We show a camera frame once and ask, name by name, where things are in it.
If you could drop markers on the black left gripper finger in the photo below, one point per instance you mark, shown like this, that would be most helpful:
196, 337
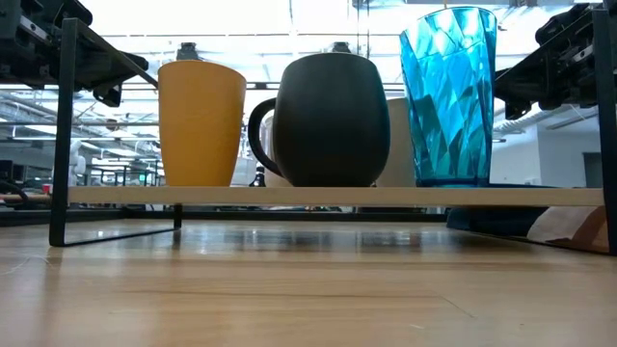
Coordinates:
115, 60
108, 96

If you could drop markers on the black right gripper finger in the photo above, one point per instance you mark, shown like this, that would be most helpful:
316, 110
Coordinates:
520, 81
518, 108

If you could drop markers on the blue faceted plastic tumbler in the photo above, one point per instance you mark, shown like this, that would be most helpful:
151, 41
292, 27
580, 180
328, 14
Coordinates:
448, 106

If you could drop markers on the navy blue cloth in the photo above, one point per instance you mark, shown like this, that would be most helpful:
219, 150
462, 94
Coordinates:
491, 221

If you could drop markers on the black mug with yellow inside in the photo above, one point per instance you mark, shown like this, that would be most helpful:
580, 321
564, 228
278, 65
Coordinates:
332, 125

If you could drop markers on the wooden shelf with black frame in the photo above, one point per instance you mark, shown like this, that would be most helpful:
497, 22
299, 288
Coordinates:
337, 196

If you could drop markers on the white robot figure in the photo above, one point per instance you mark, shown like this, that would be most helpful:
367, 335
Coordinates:
79, 164

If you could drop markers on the dark background door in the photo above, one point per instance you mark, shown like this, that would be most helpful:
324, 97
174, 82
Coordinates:
592, 171

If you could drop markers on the small red object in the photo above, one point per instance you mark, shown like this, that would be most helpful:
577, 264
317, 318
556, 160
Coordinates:
46, 188

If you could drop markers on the pink cloth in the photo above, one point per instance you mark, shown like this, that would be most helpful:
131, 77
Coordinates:
569, 226

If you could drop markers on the black metal table frame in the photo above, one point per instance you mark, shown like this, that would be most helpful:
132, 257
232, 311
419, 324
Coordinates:
289, 215

